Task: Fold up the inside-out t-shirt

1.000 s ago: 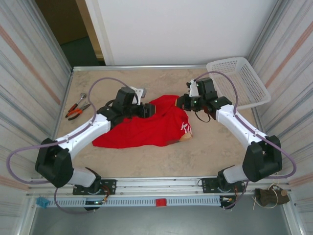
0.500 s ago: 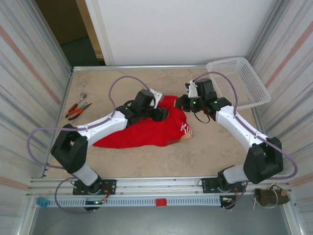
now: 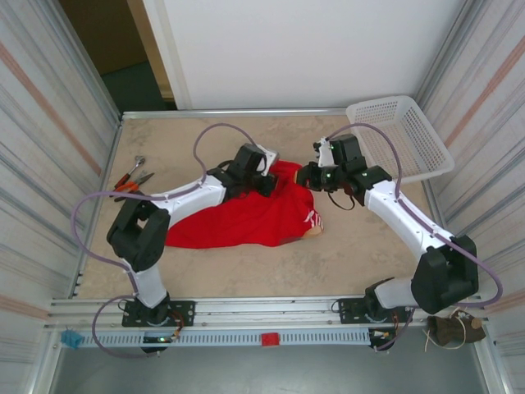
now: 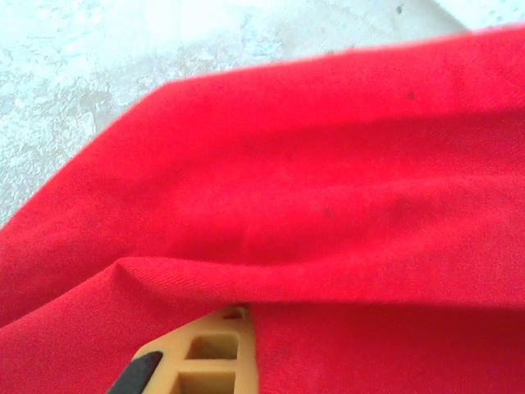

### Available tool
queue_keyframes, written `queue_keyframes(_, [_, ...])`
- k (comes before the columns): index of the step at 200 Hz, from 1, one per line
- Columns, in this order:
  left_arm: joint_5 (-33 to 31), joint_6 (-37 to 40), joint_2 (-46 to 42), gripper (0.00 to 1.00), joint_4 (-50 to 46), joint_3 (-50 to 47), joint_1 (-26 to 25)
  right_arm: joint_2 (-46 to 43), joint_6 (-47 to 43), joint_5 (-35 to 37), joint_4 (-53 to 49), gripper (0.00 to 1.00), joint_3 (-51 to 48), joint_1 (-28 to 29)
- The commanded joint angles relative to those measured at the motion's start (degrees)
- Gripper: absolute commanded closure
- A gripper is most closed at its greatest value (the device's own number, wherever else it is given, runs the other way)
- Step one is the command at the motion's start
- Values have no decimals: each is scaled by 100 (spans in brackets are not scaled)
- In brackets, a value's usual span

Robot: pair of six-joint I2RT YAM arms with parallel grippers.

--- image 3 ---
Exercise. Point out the red t-shirt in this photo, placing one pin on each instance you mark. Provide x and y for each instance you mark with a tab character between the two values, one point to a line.
246	221

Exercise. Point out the white plastic mesh basket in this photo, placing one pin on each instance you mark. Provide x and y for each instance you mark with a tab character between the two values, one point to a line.
410	139

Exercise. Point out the red block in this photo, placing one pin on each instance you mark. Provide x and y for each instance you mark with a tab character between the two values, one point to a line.
270	340

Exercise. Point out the small circuit board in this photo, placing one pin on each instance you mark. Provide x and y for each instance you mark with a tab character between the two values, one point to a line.
381	335
160	339

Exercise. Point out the brown cloth pouch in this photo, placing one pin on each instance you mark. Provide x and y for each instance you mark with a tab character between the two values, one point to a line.
451	332

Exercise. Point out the brown board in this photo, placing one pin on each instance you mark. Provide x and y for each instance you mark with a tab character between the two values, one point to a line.
106	33

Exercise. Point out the cork disc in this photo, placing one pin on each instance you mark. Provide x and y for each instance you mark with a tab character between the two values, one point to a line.
476	323

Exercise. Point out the blue clip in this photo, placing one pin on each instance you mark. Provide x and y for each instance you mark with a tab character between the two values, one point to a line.
70	340

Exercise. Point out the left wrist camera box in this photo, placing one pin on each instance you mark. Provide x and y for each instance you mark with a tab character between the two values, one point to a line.
271	158

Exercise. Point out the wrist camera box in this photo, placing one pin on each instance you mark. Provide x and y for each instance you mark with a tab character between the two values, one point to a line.
271	158
324	154

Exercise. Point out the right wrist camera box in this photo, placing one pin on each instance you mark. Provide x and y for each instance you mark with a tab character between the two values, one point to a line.
324	154

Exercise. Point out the aluminium mounting rail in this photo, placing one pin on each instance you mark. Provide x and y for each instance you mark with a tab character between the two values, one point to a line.
266	308

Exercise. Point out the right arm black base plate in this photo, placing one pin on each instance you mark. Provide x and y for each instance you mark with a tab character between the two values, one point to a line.
348	310

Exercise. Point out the white door frame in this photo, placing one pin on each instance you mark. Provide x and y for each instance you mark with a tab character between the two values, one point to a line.
164	61

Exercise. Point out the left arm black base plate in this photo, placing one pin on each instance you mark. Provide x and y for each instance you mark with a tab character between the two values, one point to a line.
184	312

